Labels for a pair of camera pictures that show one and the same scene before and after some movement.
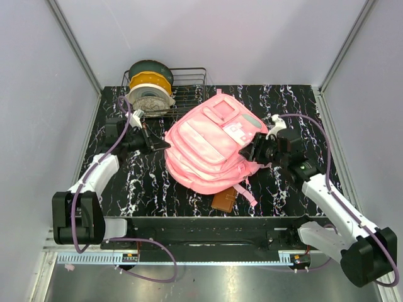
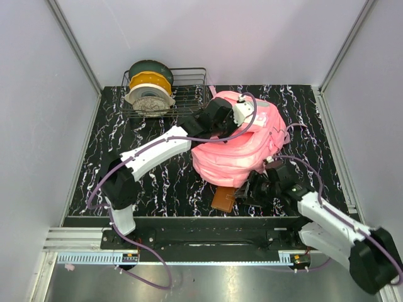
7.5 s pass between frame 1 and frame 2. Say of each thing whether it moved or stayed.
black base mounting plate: stayed
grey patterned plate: stayed
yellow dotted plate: stayed
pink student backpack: moved
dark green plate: stayed
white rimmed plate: stayed
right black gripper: moved
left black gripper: moved
